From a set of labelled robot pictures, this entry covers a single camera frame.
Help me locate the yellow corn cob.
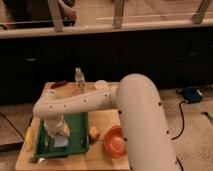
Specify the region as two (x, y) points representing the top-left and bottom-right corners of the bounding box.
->
(25, 126), (34, 151)

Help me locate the white railing frame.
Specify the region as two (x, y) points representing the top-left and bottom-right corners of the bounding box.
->
(0, 0), (213, 39)

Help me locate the metal spoon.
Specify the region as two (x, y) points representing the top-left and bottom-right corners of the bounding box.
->
(28, 157), (46, 163)

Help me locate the clear small bottle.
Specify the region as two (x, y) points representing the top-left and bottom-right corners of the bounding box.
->
(75, 67), (85, 93)

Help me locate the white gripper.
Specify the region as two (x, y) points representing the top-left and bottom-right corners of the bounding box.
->
(44, 115), (70, 138)

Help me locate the red brown sausage toy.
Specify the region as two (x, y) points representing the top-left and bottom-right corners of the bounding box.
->
(51, 80), (67, 89)

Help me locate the black cable on floor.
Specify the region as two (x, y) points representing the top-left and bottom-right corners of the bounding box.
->
(170, 100), (186, 171)

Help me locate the blue box on floor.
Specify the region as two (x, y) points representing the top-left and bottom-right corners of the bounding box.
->
(181, 88), (203, 103)

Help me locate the green plastic tray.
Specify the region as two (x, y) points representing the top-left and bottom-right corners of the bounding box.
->
(34, 112), (89, 158)

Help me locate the orange plastic bowl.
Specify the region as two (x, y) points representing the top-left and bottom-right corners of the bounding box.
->
(103, 125), (127, 158)

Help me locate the blue grey sponge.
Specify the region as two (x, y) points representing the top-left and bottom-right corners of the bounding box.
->
(54, 135), (68, 148)

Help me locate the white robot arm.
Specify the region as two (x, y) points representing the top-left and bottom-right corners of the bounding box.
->
(33, 74), (181, 171)

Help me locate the white small cup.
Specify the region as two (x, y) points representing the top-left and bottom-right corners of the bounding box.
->
(94, 80), (109, 90)

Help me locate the yellow bread piece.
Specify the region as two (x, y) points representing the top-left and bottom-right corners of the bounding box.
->
(89, 126), (100, 141)

